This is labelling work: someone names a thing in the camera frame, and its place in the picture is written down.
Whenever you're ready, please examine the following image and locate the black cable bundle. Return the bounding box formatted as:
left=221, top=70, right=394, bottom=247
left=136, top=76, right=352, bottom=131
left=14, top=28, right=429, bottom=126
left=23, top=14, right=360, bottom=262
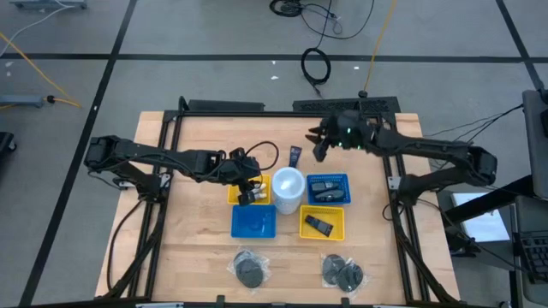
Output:
left=269, top=0, right=305, bottom=18

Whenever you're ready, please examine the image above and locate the black keyboard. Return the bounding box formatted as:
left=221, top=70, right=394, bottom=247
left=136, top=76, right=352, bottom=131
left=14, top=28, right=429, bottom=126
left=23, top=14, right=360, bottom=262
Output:
left=516, top=230, right=548, bottom=284

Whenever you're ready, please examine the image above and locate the black mesh box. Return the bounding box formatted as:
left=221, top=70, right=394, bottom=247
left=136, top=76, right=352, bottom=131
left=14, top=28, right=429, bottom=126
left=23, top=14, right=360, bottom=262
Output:
left=293, top=96, right=402, bottom=115

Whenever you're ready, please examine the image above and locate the clear bag of black discs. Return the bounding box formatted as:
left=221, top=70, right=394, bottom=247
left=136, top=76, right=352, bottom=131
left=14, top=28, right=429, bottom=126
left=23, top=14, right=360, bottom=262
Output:
left=320, top=252, right=369, bottom=294
left=226, top=246, right=271, bottom=290

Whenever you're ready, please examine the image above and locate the grey floor bar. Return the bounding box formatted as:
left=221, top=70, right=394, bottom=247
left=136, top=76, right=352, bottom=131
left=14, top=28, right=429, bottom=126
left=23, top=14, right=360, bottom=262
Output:
left=9, top=0, right=88, bottom=10

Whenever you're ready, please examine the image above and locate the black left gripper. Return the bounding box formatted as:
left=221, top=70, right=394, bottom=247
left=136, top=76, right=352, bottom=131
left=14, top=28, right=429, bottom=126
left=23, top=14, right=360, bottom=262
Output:
left=219, top=155, right=263, bottom=207

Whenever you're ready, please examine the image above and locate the black cable coil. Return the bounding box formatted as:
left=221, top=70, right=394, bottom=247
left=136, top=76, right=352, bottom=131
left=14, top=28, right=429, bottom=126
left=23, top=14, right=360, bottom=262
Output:
left=300, top=46, right=333, bottom=98

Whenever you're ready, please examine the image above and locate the black table frame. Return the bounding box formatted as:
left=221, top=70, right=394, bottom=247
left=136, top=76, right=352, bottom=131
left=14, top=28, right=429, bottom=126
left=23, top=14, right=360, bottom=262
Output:
left=96, top=96, right=462, bottom=308

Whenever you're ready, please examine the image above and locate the yellow slotted plastic basket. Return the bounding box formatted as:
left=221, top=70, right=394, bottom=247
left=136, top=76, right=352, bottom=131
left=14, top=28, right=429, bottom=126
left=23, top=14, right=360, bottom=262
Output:
left=227, top=173, right=272, bottom=206
left=299, top=204, right=346, bottom=242

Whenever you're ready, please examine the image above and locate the white wipes canister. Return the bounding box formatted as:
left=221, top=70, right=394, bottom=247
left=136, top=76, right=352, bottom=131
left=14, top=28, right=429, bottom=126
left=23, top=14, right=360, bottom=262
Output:
left=271, top=166, right=307, bottom=216

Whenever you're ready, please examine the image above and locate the thin black floor cable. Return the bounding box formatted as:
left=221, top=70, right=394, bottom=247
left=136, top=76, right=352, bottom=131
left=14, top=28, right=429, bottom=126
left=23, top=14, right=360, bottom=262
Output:
left=299, top=0, right=376, bottom=42

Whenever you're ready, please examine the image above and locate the grey power strip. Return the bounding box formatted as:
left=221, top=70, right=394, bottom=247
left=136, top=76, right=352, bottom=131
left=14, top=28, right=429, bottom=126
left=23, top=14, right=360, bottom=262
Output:
left=0, top=94, right=45, bottom=109

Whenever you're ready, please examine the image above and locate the yellow hanging cable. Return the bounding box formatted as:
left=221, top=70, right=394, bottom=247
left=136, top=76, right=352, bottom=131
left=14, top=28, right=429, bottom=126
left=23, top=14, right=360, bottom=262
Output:
left=358, top=0, right=398, bottom=98

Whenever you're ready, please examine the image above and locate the grey panel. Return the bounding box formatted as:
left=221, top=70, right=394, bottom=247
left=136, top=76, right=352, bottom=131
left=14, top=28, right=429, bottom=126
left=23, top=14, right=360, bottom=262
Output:
left=521, top=88, right=548, bottom=186

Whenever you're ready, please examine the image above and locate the black flat pack white print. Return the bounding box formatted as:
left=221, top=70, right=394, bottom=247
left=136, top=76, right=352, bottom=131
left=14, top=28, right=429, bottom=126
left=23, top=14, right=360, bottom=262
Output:
left=304, top=214, right=335, bottom=238

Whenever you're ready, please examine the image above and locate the white sheet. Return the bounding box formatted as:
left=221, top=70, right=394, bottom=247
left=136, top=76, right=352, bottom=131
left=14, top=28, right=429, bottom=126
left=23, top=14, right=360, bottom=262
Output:
left=451, top=192, right=511, bottom=243

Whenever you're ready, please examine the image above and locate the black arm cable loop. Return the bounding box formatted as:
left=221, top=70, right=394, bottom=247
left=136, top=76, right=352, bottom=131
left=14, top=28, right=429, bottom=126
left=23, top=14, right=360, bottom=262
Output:
left=242, top=140, right=281, bottom=173

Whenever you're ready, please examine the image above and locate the yellow floor cable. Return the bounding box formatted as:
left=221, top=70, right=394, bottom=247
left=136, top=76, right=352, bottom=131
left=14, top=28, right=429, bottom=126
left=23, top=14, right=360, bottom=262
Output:
left=0, top=32, right=82, bottom=109

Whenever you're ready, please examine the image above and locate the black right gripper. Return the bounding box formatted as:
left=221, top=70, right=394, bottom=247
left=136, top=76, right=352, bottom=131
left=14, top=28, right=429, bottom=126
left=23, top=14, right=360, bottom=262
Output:
left=305, top=110, right=374, bottom=163

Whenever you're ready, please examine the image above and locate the dark oval pouch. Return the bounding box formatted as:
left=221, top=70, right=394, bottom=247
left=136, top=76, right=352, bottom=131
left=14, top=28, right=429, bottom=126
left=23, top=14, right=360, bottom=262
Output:
left=314, top=190, right=346, bottom=204

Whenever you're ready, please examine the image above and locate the blue slotted plastic basket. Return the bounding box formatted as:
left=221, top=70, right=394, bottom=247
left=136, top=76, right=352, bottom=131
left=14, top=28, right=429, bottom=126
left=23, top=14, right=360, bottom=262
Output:
left=306, top=173, right=353, bottom=206
left=230, top=204, right=277, bottom=240

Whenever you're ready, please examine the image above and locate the black flat box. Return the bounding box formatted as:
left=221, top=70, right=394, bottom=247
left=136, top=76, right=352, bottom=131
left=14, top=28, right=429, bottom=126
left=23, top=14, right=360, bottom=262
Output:
left=188, top=98, right=265, bottom=113

